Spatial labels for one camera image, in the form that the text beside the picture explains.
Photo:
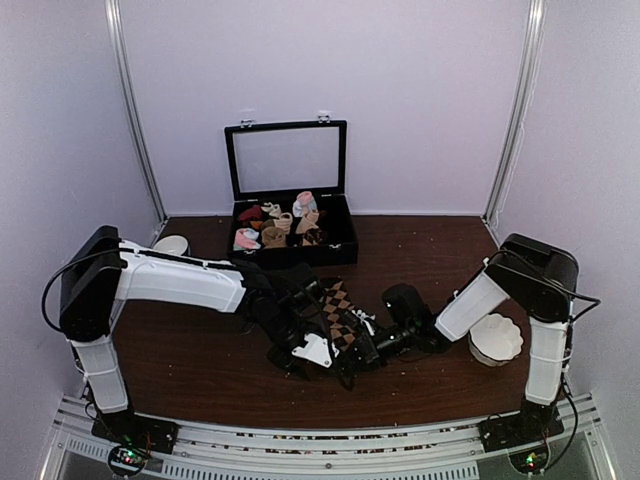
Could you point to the beige rolled sock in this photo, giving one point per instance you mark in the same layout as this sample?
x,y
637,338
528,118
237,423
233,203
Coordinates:
x,y
308,221

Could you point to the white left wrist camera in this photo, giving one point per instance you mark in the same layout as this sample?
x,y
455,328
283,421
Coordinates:
x,y
316,349

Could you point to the pink teal white rolled sock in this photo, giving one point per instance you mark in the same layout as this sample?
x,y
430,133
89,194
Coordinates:
x,y
304,204

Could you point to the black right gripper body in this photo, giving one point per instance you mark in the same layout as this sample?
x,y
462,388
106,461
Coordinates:
x,y
377,354

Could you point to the aluminium corner post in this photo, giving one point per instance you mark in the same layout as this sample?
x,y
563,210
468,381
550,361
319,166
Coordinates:
x,y
118,42
523,96

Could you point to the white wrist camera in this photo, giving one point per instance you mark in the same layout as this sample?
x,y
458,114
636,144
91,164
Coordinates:
x,y
316,349
367,321

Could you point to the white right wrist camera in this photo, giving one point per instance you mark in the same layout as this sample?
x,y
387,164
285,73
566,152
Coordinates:
x,y
367,321

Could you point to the brown tan argyle sock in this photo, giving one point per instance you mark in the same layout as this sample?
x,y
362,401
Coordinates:
x,y
346,331
314,237

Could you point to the white bowl left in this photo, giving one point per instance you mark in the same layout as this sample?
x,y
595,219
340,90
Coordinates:
x,y
173,244

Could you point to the aluminium front rail frame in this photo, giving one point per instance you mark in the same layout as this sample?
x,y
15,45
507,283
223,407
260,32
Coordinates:
x,y
445,450

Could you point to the black box with glass lid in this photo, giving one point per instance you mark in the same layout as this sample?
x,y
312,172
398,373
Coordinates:
x,y
274,162

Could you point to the cream rolled sock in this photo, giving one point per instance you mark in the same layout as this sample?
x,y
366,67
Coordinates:
x,y
276,217

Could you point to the dark red rolled sock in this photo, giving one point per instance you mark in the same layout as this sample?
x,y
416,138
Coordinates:
x,y
254,213

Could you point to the tan rolled sock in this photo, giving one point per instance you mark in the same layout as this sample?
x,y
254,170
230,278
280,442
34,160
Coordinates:
x,y
273,237

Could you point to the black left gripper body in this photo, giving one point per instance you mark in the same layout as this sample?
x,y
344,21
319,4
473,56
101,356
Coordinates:
x,y
282,361

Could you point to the aluminium left corner post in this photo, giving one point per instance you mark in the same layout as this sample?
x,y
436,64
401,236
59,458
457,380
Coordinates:
x,y
118,42

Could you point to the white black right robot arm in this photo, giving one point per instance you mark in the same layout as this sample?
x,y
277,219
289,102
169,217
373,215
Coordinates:
x,y
541,280

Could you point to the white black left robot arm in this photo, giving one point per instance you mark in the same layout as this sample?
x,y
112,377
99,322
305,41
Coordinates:
x,y
108,269

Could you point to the aluminium right corner post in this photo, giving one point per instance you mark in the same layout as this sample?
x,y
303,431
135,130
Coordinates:
x,y
523,96

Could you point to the white scalloped bowl right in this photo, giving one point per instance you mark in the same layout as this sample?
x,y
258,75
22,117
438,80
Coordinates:
x,y
495,340

